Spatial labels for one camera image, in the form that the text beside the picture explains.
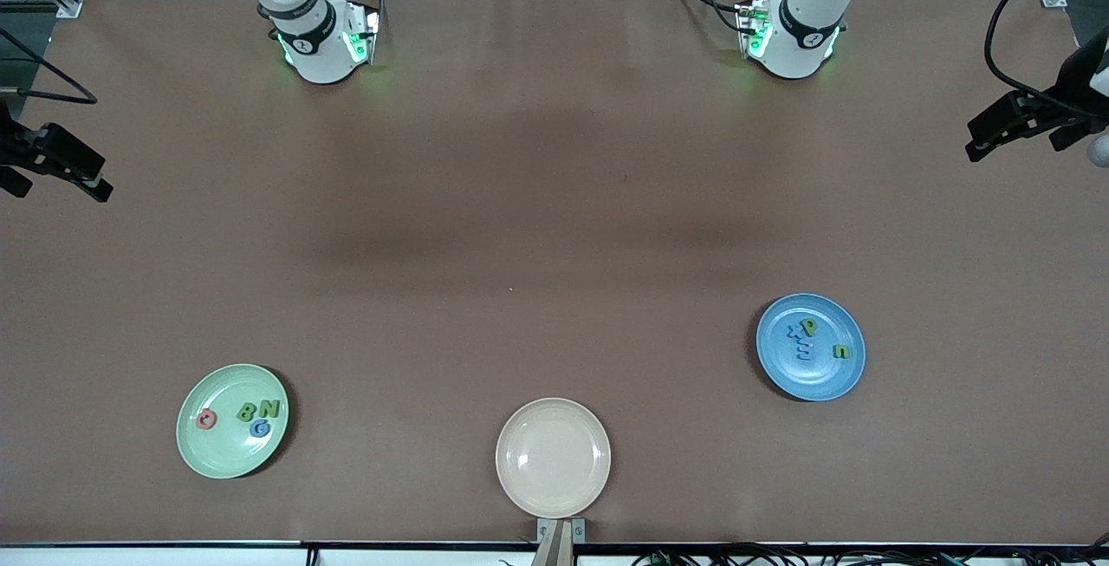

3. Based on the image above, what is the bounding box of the beige round plate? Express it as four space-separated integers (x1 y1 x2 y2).
496 398 612 519

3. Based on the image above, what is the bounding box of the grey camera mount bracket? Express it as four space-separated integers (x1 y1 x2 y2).
535 517 587 566

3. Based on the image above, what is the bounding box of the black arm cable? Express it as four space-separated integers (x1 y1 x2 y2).
983 0 1094 120
0 27 98 107

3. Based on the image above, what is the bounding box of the metal base connector box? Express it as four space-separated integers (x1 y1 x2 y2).
735 0 772 60
360 4 384 64

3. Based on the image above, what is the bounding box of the blue round plate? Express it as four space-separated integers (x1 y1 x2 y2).
756 292 866 402

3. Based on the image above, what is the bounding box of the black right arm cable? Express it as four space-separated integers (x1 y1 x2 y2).
0 27 98 107

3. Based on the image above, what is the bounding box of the brown table cloth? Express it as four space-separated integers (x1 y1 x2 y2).
0 0 1109 545

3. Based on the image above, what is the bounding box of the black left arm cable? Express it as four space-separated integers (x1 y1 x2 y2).
983 0 1094 120

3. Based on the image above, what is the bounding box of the white table edge rail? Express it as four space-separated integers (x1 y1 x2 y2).
0 546 538 566

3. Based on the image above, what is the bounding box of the light green round plate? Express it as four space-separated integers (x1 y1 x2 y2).
176 363 290 480

